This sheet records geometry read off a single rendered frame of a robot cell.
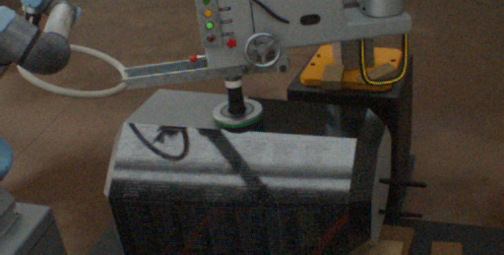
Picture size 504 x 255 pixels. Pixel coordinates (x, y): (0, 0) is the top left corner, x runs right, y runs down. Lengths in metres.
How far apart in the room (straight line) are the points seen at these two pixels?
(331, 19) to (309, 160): 0.58
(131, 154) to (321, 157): 0.86
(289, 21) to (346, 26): 0.23
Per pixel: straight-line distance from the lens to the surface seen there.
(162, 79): 2.48
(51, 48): 1.63
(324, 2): 2.40
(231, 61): 2.41
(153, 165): 2.69
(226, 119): 2.55
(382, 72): 3.16
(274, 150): 2.51
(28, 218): 2.37
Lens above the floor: 2.11
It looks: 28 degrees down
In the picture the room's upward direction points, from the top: 7 degrees counter-clockwise
